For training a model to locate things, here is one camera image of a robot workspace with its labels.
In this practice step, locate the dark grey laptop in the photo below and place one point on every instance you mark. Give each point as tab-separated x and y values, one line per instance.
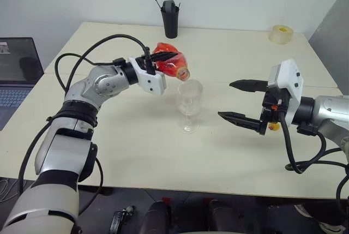
16	62

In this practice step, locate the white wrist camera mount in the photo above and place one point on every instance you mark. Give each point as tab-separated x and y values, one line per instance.
152	82
289	78

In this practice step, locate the black rounded plastic object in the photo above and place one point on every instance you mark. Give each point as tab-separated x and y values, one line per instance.
168	5

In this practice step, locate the clear wine glass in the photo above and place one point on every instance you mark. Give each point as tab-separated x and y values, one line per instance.
188	89

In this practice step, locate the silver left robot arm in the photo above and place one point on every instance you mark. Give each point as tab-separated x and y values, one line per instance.
92	86

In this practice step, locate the clear yellowish tape roll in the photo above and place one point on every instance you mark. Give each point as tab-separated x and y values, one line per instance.
280	36

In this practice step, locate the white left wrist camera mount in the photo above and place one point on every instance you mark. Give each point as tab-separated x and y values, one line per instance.
152	82

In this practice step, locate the dark rounded shape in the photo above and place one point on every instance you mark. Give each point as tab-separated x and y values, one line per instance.
223	217
156	217

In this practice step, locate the red plastic bottle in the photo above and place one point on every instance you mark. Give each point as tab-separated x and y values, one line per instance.
169	66

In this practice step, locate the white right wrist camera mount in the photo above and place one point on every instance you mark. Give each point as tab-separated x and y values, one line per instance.
289	78

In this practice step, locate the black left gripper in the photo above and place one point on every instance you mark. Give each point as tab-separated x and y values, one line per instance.
144	65

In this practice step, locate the small black device white knob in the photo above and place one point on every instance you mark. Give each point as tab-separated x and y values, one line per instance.
121	217

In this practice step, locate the thin black stick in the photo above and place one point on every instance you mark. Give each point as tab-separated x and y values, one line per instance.
157	2
178	5

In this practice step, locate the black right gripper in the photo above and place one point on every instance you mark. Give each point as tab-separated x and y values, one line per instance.
268	114

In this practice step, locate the tall black cup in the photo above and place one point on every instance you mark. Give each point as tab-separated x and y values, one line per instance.
171	26

